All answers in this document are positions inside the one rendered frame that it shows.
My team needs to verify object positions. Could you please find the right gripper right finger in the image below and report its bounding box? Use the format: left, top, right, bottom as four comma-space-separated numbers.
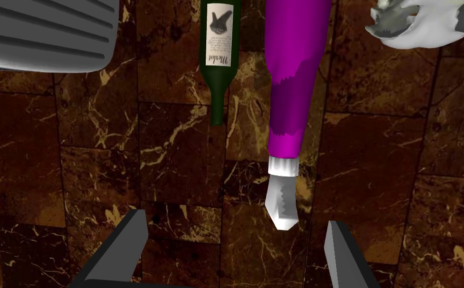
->
323, 219, 381, 288

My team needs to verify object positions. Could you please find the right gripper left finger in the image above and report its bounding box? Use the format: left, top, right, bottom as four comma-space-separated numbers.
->
70, 208, 149, 288

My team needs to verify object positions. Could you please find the magenta spray bottle white nozzle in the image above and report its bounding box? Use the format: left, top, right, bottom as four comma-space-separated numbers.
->
264, 0, 332, 232

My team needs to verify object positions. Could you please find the dark green wine bottle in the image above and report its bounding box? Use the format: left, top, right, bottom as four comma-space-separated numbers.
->
198, 0, 242, 127

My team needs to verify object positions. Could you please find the grey ribbed appliance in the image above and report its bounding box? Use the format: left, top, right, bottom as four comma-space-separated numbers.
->
0, 0, 120, 74

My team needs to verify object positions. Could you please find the white grey crumpled object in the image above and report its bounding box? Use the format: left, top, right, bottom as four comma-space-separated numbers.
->
365, 0, 464, 50

